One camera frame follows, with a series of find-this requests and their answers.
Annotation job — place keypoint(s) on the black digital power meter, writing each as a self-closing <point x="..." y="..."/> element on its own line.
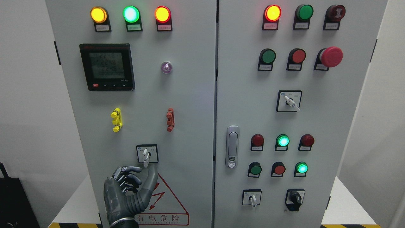
<point x="108" y="66"/>

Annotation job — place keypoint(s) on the green push button lower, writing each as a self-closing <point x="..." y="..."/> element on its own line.
<point x="254" y="170"/>

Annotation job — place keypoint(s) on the grey right cabinet door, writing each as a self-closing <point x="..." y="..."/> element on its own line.
<point x="247" y="98"/>

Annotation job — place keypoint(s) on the green unlit top light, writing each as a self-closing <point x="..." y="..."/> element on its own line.
<point x="303" y="15"/>

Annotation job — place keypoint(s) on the clear small light bulb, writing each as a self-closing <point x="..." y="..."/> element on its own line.
<point x="166" y="67"/>

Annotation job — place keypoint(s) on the white selector switch upper right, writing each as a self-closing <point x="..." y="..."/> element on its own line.
<point x="289" y="101"/>

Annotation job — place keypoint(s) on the red electrical warning sticker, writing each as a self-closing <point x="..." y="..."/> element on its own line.
<point x="164" y="209"/>

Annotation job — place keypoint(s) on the dark red indicator left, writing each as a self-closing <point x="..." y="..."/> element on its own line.
<point x="257" y="143"/>

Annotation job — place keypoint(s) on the silver black robot forearm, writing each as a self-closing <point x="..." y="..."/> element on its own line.
<point x="127" y="222"/>

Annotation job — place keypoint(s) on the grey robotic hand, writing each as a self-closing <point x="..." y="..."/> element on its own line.
<point x="125" y="195"/>

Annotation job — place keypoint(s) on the green push button upper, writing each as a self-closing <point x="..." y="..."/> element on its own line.
<point x="266" y="59"/>

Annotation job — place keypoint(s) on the white rotary selector switch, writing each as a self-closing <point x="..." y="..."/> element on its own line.
<point x="147" y="153"/>

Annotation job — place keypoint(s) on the yellow indicator light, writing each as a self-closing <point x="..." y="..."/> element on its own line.
<point x="100" y="19"/>

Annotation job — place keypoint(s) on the dark red indicator right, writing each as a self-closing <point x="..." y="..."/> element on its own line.
<point x="306" y="142"/>

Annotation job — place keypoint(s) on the green lit indicator middle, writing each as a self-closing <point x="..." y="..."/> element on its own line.
<point x="281" y="143"/>

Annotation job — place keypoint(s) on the red push button lower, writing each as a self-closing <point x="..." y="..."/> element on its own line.
<point x="278" y="169"/>

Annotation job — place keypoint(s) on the white selector switch lower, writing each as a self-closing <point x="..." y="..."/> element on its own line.
<point x="251" y="197"/>

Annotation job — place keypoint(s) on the green push button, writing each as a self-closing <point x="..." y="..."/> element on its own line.
<point x="254" y="170"/>
<point x="266" y="59"/>

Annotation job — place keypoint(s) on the black selector switch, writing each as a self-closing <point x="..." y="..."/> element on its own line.
<point x="294" y="199"/>

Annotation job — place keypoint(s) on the red lit indicator light right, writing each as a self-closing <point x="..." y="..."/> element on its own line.
<point x="271" y="17"/>

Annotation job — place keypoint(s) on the red push button upper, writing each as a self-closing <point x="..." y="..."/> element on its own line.
<point x="296" y="58"/>

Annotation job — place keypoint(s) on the red-orange indicator light left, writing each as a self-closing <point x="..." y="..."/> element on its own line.
<point x="163" y="18"/>

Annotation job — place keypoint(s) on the grey left cabinet door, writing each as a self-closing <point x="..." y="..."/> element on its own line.
<point x="186" y="154"/>

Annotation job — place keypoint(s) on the dark red indicator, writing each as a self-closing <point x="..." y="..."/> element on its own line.
<point x="306" y="142"/>
<point x="257" y="143"/>

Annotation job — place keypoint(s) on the dark red buzzer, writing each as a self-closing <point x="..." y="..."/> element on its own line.
<point x="333" y="17"/>

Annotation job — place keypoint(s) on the green lit indicator light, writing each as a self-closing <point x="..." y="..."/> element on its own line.
<point x="132" y="18"/>

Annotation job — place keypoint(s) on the grey cabinet door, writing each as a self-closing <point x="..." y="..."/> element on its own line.
<point x="247" y="98"/>
<point x="186" y="154"/>

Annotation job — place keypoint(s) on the red push button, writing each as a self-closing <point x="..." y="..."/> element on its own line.
<point x="278" y="169"/>
<point x="296" y="58"/>

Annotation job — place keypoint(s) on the green lit button lower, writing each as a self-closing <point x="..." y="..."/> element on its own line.
<point x="301" y="169"/>

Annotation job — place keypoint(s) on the silver door latch handle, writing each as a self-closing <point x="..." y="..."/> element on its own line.
<point x="232" y="146"/>

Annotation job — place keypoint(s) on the red emergency stop button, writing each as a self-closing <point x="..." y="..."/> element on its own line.
<point x="328" y="58"/>

